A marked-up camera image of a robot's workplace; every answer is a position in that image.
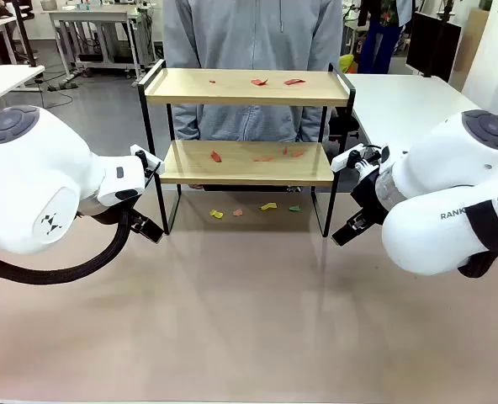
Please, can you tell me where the black sleeved arm cable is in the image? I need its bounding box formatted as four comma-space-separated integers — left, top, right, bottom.
458, 247, 498, 279
0, 208, 133, 286

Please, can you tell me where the white side table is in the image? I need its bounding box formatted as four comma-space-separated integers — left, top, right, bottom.
0, 65, 46, 117

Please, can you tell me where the large white curved table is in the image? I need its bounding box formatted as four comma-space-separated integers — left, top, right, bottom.
343, 73, 481, 155

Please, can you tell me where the black monitor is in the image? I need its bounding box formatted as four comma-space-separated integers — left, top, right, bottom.
405, 11, 463, 83

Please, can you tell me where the black sleeved left arm cable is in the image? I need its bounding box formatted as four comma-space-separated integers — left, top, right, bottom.
0, 208, 133, 286

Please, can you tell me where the person's left forearm grey sleeve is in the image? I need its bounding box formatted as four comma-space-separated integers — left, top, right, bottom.
298, 41, 343, 143

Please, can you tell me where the power strip on floor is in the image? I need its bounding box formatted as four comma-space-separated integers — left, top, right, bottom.
46, 80, 80, 92

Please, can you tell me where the person's right forearm grey sleeve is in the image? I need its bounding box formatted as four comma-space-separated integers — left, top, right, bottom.
163, 41, 202, 141

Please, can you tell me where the person in grey hoodie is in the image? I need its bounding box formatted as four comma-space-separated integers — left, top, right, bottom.
162, 0, 344, 143

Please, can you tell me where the two-tier wood metal shelf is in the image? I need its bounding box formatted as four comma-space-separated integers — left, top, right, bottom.
137, 58, 357, 238

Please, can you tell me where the black metal post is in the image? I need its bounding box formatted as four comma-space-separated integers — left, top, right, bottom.
12, 0, 39, 68

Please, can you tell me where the black sleeved right arm cable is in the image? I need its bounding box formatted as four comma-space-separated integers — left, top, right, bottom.
458, 247, 498, 279

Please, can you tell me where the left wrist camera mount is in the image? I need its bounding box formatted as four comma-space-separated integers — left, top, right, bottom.
130, 143, 167, 178

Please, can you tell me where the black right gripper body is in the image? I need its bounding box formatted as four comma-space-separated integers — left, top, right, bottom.
348, 167, 388, 221

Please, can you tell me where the grey metal workbench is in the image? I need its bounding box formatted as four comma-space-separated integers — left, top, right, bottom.
48, 4, 160, 88

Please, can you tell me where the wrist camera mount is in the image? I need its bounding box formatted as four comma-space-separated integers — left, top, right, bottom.
331, 143, 391, 174
130, 143, 167, 178

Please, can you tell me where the brown cardboard panel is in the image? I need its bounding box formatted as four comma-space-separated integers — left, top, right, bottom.
448, 7, 490, 92

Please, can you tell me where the person in blue trousers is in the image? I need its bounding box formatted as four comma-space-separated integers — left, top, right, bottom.
355, 0, 415, 75

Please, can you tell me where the black strap on right arm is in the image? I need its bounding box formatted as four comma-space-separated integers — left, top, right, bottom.
463, 200, 498, 256

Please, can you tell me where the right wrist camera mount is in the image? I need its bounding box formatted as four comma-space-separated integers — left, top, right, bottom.
331, 143, 391, 174

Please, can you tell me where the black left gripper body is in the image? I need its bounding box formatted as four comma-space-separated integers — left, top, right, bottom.
79, 200, 137, 227

